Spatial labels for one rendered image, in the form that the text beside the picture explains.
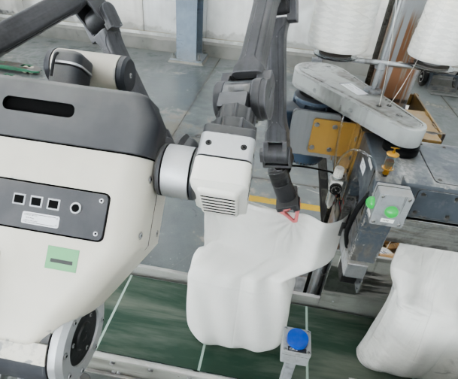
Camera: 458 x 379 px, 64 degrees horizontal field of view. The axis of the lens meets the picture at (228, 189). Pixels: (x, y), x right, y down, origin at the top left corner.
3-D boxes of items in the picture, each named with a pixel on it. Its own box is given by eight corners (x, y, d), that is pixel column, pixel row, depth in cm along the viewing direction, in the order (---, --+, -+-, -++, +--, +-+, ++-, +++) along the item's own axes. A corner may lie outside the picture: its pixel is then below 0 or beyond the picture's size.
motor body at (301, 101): (281, 165, 135) (293, 100, 120) (283, 145, 147) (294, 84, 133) (323, 171, 134) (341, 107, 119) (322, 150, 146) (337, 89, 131)
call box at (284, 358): (279, 362, 106) (282, 350, 103) (280, 337, 112) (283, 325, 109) (307, 367, 105) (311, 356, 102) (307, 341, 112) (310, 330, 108)
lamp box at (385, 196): (368, 223, 87) (380, 192, 82) (365, 211, 91) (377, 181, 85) (401, 228, 86) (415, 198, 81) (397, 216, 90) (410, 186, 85)
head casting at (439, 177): (347, 260, 101) (381, 170, 83) (340, 205, 121) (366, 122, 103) (461, 279, 98) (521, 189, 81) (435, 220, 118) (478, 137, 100)
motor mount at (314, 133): (285, 154, 128) (293, 110, 118) (286, 145, 133) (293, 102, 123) (368, 166, 125) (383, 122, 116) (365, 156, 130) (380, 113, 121)
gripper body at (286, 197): (298, 189, 115) (292, 170, 111) (298, 210, 107) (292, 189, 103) (278, 194, 117) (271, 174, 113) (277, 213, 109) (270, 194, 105)
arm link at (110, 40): (78, 21, 103) (96, 1, 95) (95, 19, 107) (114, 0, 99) (147, 162, 112) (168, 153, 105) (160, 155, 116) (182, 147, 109)
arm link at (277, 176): (264, 172, 104) (283, 169, 102) (269, 159, 110) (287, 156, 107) (271, 192, 108) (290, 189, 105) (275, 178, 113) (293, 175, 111)
